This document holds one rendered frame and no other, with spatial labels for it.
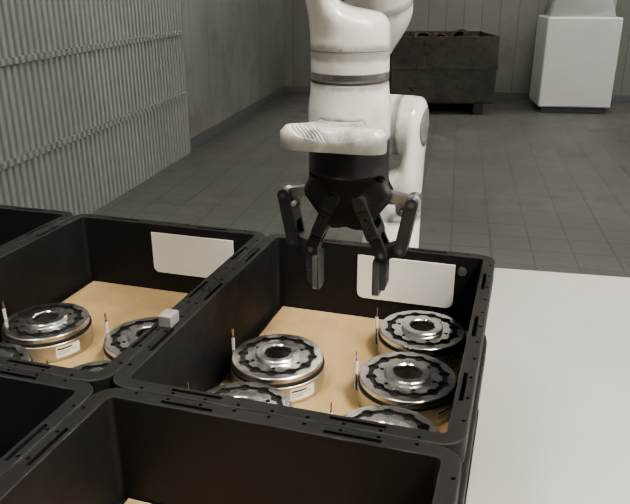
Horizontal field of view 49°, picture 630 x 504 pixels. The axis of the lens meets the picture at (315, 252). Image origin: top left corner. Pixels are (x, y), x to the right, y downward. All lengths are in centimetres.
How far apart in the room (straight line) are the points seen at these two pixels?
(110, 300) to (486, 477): 55
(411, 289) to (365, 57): 38
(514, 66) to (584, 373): 752
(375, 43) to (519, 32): 791
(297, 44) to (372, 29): 810
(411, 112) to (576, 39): 665
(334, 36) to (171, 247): 49
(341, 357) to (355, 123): 33
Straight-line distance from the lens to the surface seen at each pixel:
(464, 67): 730
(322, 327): 90
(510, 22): 849
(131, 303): 100
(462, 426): 55
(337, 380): 79
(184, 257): 99
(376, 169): 63
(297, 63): 872
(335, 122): 61
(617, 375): 114
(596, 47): 771
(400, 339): 82
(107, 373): 63
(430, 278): 89
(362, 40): 60
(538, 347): 118
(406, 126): 104
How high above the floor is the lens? 124
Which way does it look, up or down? 21 degrees down
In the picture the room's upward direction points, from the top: straight up
